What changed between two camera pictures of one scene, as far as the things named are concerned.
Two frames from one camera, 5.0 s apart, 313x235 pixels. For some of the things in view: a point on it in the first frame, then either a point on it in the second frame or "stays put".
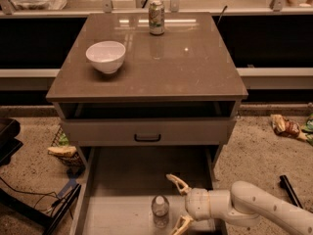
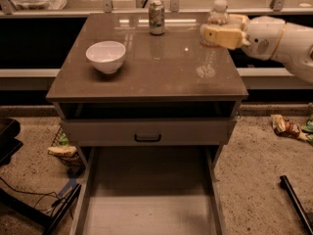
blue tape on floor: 69,184 stays put
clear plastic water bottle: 160,210 → 218,17
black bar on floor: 285,183 stays put
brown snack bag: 286,127 stays put
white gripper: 197,203 → 263,36
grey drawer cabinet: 148,80 stays put
